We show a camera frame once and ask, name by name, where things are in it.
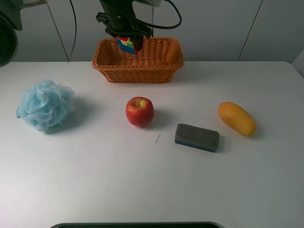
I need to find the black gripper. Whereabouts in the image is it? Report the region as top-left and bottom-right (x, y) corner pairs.
(95, 0), (152, 51)

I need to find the colourful puzzle cube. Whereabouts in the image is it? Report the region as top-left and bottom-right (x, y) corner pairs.
(115, 36), (138, 55)

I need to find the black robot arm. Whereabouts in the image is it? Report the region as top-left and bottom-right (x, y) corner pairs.
(0, 0), (153, 66)

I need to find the orange wicker basket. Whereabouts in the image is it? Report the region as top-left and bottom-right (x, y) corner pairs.
(92, 37), (183, 84)

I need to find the red apple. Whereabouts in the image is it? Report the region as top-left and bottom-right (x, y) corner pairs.
(125, 97), (154, 127)

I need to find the blue mesh bath loofah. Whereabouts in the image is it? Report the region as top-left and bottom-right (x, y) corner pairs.
(16, 80), (75, 132)

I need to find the grey blue board eraser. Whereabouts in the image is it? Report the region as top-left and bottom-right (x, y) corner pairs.
(174, 123), (219, 153)

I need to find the yellow mango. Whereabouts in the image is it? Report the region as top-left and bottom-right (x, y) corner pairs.
(218, 102), (256, 137)

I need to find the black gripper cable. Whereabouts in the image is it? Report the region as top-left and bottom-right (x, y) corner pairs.
(133, 0), (183, 29)

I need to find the thin black hanging cable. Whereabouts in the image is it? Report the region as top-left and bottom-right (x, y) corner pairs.
(67, 0), (77, 64)

